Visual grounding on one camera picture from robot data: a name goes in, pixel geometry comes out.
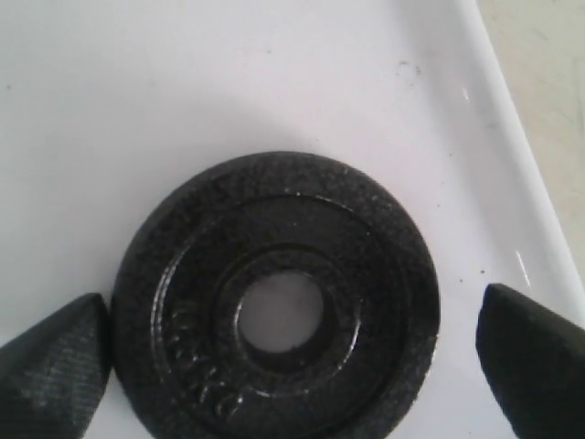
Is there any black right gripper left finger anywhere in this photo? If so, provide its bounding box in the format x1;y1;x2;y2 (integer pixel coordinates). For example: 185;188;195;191
1;293;112;438

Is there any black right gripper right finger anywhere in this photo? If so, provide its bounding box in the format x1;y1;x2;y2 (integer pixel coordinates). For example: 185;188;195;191
475;284;584;438

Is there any black weight plate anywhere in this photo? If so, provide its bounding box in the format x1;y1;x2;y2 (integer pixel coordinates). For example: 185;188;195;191
112;152;440;438

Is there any white rectangular plastic tray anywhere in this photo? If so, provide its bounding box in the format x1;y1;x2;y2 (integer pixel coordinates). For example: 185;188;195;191
1;1;584;438

